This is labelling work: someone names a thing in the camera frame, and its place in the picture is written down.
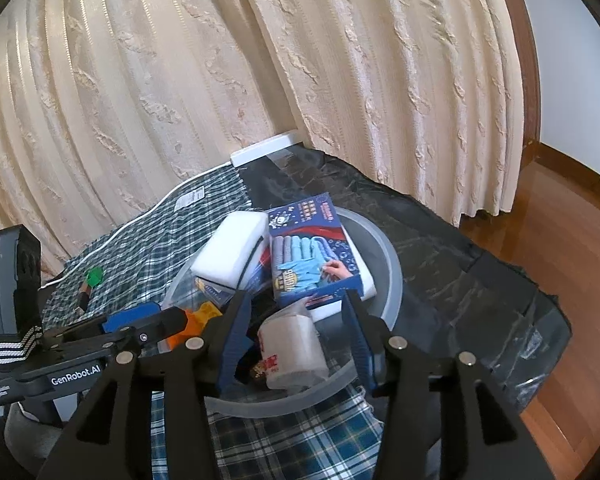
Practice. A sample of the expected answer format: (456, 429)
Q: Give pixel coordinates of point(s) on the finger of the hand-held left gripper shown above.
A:
(150, 331)

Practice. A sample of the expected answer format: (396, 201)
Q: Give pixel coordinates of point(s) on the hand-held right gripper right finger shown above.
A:
(360, 342)

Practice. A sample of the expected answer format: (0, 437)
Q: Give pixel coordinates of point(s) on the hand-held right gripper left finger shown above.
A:
(235, 342)

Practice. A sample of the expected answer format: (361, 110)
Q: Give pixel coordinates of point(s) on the blue toy block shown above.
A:
(130, 317)

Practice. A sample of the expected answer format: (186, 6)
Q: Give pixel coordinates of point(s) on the orange toy block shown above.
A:
(187, 330)

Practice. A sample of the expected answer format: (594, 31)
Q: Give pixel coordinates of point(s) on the yellow toy block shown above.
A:
(207, 311)

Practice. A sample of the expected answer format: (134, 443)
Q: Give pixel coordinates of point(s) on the white roll red print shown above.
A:
(292, 347)

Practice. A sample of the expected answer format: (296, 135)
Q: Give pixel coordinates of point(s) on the clear plastic bowl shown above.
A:
(387, 270)

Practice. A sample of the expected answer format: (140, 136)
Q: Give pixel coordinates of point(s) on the maroon rectangular box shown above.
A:
(84, 288)

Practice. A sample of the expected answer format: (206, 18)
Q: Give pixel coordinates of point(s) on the green toy block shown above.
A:
(95, 277)

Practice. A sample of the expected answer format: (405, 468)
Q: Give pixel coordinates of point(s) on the blue plaid cloth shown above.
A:
(145, 250)

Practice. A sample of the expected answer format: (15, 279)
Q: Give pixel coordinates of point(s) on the cream textured curtain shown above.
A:
(230, 50)

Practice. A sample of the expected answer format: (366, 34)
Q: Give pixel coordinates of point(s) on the brown wooden door frame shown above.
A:
(522, 60)

